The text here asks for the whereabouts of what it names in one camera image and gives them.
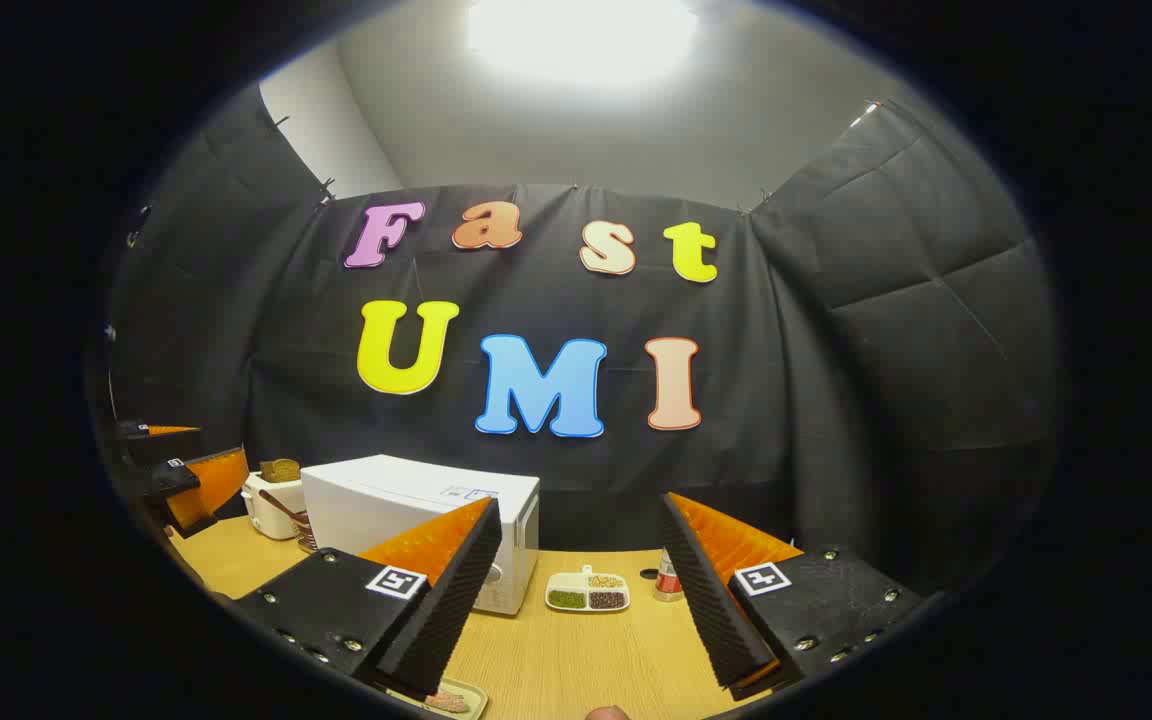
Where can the clear plastic bottle red label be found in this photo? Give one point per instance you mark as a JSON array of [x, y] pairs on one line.
[[667, 582]]

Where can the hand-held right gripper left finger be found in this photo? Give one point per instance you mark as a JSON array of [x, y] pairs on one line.
[[456, 600]]

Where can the white toaster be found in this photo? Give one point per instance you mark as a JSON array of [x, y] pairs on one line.
[[266, 510]]

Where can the brown toast slice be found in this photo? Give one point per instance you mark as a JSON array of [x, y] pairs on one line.
[[281, 470]]

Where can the round sugared bread bun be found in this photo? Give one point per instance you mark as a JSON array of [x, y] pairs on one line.
[[448, 702]]

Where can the cream square plate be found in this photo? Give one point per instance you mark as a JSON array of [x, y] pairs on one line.
[[474, 700]]

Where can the white divided dish with beans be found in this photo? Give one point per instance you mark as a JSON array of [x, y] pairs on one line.
[[586, 582]]

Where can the ceiling light panel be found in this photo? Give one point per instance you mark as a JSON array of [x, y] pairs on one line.
[[581, 40]]

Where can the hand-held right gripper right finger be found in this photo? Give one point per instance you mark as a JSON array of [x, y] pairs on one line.
[[711, 610]]

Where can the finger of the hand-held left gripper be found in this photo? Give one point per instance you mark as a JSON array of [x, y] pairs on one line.
[[211, 490], [161, 442]]

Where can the white microwave oven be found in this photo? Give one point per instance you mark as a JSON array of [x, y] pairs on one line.
[[386, 510]]

